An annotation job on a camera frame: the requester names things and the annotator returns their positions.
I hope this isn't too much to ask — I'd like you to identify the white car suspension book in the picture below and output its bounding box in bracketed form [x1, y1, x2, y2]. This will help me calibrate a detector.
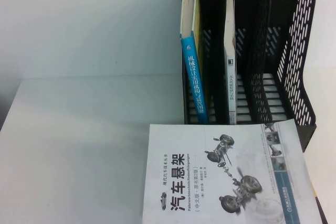
[141, 118, 325, 224]

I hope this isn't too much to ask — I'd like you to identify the thick book with blue spine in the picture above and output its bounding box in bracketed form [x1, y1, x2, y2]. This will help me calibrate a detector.
[180, 0, 211, 125]

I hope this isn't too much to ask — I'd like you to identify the thin white book grey spine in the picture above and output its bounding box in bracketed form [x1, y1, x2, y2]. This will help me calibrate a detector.
[223, 0, 238, 125]

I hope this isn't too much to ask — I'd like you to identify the black perforated plastic book stand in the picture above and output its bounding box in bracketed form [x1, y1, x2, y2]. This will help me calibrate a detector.
[181, 0, 319, 154]

